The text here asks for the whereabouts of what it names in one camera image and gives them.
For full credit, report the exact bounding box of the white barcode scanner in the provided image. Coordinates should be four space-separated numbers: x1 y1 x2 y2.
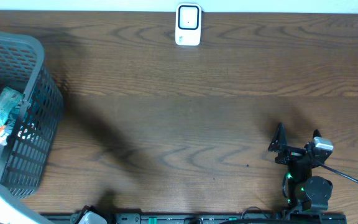
175 3 202 46

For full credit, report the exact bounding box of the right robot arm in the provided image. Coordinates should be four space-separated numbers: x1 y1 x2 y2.
268 123 334 213

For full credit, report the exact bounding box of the light teal tissue packet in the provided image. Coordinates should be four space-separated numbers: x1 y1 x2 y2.
0 87 24 126

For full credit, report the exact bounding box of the grey plastic mesh basket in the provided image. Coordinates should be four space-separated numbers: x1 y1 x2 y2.
0 32 63 199

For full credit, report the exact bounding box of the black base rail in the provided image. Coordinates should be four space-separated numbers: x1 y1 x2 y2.
39 212 347 224

